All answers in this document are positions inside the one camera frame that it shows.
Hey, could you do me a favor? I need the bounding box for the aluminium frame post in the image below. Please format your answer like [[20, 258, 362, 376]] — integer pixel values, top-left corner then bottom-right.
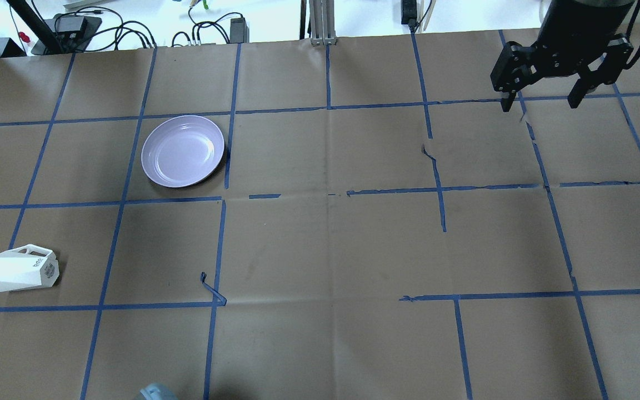
[[308, 0, 337, 47]]

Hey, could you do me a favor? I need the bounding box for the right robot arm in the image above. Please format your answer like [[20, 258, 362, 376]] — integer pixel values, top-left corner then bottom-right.
[[490, 1, 640, 112]]

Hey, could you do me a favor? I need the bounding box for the white faceted mug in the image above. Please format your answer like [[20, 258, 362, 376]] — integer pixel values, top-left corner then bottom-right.
[[0, 244, 60, 293]]

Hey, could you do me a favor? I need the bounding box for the brown paper table cover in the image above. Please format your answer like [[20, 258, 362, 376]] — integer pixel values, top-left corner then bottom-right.
[[0, 30, 640, 399]]

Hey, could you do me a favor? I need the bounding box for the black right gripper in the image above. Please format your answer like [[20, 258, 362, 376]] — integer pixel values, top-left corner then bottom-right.
[[490, 1, 633, 112]]

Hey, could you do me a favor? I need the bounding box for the black power adapter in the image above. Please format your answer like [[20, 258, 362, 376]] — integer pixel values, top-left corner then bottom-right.
[[228, 16, 249, 44]]

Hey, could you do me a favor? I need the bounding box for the black monitor stand base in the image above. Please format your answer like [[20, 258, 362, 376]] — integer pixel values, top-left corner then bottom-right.
[[31, 14, 102, 56]]

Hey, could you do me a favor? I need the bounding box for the lilac round plate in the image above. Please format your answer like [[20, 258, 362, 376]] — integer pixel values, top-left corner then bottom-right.
[[140, 116, 226, 189]]

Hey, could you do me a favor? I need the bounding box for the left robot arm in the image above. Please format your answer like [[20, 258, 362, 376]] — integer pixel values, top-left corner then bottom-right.
[[134, 383, 178, 400]]

